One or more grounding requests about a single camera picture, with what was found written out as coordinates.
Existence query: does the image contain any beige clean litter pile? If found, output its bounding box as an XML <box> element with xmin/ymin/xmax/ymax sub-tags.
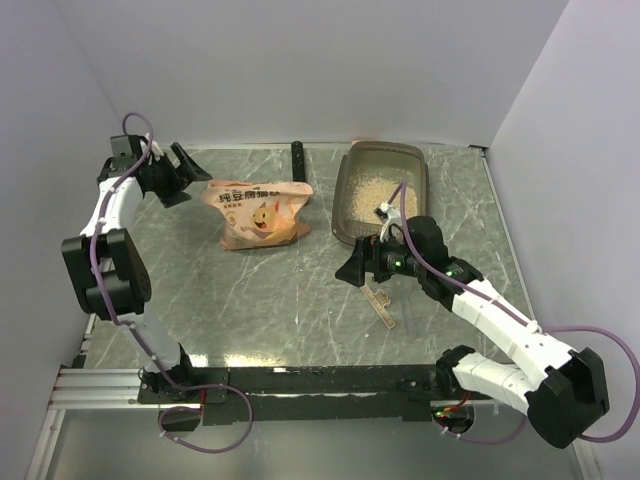
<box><xmin>350</xmin><ymin>174</ymin><xmax>401</xmax><ymax>225</ymax></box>

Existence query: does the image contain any brown plastic litter box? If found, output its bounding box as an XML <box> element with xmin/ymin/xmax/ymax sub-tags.
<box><xmin>331</xmin><ymin>141</ymin><xmax>429</xmax><ymax>245</ymax></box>

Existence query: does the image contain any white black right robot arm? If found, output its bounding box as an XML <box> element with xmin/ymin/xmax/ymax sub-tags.
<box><xmin>335</xmin><ymin>216</ymin><xmax>609</xmax><ymax>448</ymax></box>

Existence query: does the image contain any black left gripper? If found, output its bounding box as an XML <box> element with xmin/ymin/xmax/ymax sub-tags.
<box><xmin>147</xmin><ymin>143</ymin><xmax>213</xmax><ymax>208</ymax></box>

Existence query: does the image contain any black microphone with grey head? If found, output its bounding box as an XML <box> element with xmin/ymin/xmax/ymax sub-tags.
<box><xmin>291</xmin><ymin>141</ymin><xmax>307</xmax><ymax>182</ymax></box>

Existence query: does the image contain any orange cat litter bag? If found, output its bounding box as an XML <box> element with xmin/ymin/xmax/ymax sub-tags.
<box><xmin>201</xmin><ymin>180</ymin><xmax>313</xmax><ymax>250</ymax></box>

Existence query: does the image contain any aluminium frame rail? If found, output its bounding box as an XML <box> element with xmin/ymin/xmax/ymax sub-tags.
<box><xmin>47</xmin><ymin>312</ymin><xmax>146</xmax><ymax>412</ymax></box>

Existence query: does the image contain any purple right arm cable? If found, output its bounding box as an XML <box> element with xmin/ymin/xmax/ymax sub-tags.
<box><xmin>397</xmin><ymin>181</ymin><xmax>640</xmax><ymax>445</ymax></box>

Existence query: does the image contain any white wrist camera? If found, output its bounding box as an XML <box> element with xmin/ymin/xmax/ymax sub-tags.
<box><xmin>374</xmin><ymin>202</ymin><xmax>402</xmax><ymax>242</ymax></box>
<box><xmin>140</xmin><ymin>133</ymin><xmax>164</xmax><ymax>162</ymax></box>

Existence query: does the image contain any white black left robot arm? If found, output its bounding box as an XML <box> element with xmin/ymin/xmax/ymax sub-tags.
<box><xmin>61</xmin><ymin>134</ymin><xmax>211</xmax><ymax>402</ymax></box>

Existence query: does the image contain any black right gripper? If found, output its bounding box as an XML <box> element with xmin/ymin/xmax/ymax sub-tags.
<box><xmin>335</xmin><ymin>230</ymin><xmax>425</xmax><ymax>287</ymax></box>

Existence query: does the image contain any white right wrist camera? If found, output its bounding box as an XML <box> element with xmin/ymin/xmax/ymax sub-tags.
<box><xmin>374</xmin><ymin>202</ymin><xmax>402</xmax><ymax>242</ymax></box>

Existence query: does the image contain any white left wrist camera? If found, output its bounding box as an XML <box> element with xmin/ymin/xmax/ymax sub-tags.
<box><xmin>140</xmin><ymin>133</ymin><xmax>164</xmax><ymax>162</ymax></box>

